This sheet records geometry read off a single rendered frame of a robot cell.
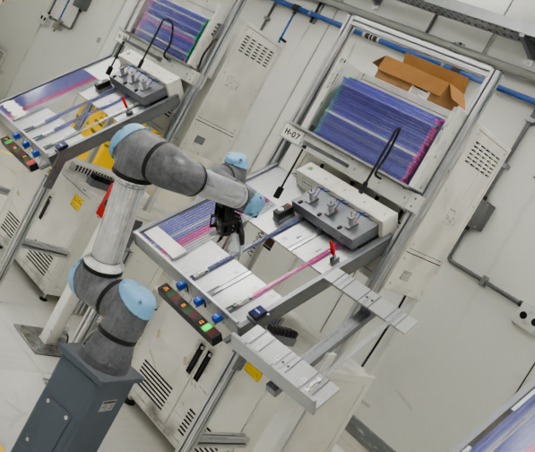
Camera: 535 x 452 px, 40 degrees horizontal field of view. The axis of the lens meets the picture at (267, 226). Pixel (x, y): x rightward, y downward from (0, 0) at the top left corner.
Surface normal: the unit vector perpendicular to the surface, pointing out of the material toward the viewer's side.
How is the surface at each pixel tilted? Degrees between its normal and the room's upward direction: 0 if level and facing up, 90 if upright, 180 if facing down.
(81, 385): 90
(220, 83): 90
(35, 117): 47
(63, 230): 90
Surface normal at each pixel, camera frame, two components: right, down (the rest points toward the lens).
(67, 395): -0.45, -0.12
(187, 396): -0.62, -0.23
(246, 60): 0.62, 0.44
